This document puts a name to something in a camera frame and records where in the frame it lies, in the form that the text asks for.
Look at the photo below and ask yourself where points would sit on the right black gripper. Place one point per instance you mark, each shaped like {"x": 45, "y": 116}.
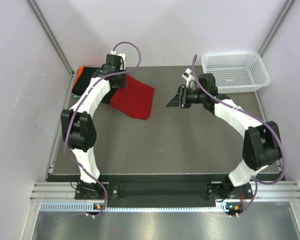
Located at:
{"x": 180, "y": 99}

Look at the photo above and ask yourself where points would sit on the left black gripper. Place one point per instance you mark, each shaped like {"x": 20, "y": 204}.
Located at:
{"x": 122, "y": 84}

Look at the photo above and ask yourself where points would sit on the red t shirt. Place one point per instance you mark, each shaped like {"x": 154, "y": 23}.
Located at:
{"x": 135, "y": 100}

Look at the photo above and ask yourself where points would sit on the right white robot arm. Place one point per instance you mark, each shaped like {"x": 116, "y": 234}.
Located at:
{"x": 260, "y": 140}

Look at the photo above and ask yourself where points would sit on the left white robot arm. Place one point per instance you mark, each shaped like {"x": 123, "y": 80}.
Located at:
{"x": 92, "y": 85}

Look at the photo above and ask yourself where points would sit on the folded black t shirt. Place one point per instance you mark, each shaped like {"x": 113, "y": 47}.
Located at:
{"x": 87, "y": 75}

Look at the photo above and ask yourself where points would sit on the folded orange t shirt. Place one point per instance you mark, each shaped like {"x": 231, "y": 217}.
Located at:
{"x": 79, "y": 83}

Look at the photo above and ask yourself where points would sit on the white plastic basket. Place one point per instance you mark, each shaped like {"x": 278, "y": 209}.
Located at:
{"x": 236, "y": 72}

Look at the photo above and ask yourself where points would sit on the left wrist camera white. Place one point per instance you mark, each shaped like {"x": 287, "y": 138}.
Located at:
{"x": 122, "y": 59}

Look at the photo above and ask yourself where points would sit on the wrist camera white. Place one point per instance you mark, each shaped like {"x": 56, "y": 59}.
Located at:
{"x": 122, "y": 59}
{"x": 189, "y": 78}

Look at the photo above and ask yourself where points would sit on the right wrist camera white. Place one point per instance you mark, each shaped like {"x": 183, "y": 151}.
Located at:
{"x": 189, "y": 78}

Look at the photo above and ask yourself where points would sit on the left aluminium frame post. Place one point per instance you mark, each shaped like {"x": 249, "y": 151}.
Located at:
{"x": 50, "y": 35}

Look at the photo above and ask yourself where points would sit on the aluminium frame post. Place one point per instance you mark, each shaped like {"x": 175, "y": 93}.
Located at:
{"x": 284, "y": 11}
{"x": 50, "y": 35}

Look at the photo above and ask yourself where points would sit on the grey slotted cable duct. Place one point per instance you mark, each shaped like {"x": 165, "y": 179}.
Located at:
{"x": 94, "y": 207}

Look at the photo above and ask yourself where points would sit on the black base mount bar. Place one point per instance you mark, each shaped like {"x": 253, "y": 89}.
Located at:
{"x": 170, "y": 190}

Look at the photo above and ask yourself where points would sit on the right aluminium frame post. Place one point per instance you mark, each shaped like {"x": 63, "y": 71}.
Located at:
{"x": 284, "y": 11}

